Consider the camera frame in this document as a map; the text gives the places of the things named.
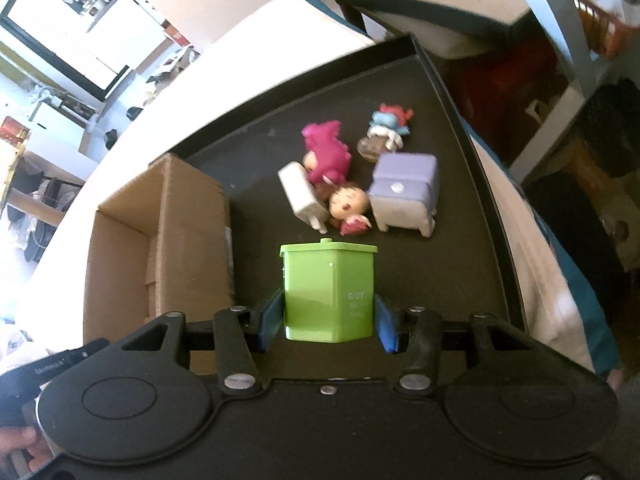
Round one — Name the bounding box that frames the green toy trash bin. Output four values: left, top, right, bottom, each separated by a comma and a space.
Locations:
280, 238, 378, 344

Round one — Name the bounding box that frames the white power adapter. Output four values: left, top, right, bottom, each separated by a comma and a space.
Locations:
278, 162, 329, 234

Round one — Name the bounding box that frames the red-dress girl figurine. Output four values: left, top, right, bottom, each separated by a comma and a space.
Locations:
328, 182, 371, 236

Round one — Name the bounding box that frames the purple grey toy armchair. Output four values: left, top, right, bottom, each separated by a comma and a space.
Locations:
368, 153, 439, 238

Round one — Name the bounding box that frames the magenta dinosaur figurine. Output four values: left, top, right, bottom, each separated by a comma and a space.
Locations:
302, 120, 352, 185

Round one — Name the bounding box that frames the blue red figurine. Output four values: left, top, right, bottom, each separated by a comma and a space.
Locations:
357, 103, 414, 162

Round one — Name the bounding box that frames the person's left hand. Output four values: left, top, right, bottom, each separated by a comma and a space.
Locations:
0, 426, 52, 472

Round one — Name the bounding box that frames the black tray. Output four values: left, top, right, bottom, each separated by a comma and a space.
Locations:
172, 36, 525, 327

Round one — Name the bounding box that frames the cardboard box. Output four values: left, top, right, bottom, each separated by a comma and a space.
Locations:
82, 152, 236, 376

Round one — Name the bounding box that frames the dark side table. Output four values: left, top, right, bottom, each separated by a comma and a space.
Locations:
335, 0, 537, 60

